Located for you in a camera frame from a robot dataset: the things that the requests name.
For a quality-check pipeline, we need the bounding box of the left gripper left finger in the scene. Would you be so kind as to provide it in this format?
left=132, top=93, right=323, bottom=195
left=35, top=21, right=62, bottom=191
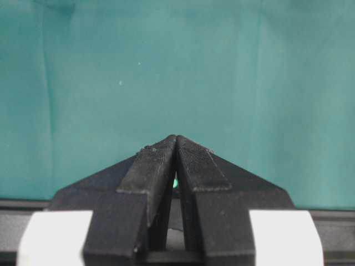
left=51, top=135, right=177, bottom=257

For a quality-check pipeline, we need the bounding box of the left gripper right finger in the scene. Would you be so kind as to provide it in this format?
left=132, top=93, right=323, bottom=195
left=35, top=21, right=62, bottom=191
left=176, top=135, right=295, bottom=257

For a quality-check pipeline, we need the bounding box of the green table cloth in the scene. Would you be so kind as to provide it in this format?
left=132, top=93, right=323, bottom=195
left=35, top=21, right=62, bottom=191
left=1, top=1, right=354, bottom=209

